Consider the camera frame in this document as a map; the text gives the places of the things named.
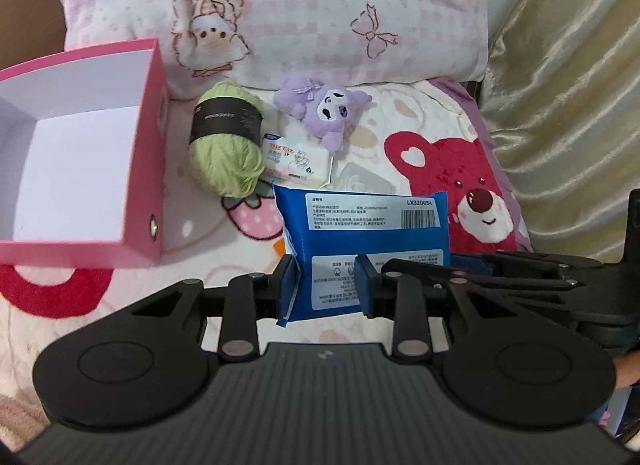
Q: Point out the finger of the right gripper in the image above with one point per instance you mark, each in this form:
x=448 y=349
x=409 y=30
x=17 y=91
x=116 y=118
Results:
x=521 y=262
x=431 y=275

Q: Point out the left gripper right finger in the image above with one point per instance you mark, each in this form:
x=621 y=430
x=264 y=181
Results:
x=396 y=295

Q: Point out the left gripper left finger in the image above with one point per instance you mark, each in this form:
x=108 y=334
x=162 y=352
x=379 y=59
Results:
x=252 y=297

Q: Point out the blue wipes packet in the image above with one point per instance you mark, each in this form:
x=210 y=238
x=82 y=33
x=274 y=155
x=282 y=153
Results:
x=326 y=231

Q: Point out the green yarn ball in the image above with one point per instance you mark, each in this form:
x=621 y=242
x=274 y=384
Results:
x=225 y=144

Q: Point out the pink cardboard box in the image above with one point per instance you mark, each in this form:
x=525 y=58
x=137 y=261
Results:
x=83 y=158

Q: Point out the orange makeup sponge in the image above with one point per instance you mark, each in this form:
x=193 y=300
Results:
x=279 y=247

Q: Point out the person's left hand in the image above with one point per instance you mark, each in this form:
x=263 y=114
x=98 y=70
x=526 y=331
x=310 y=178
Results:
x=627 y=369

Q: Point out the white tissue pack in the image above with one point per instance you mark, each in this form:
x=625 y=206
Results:
x=295 y=162

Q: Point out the purple plush toy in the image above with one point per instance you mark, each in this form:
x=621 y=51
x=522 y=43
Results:
x=326 y=111

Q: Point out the pink checkered pillow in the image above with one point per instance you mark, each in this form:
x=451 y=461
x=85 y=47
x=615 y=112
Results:
x=258 y=43

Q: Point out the brown cloud pillow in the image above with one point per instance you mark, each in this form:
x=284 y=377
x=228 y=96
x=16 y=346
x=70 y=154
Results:
x=30 y=29

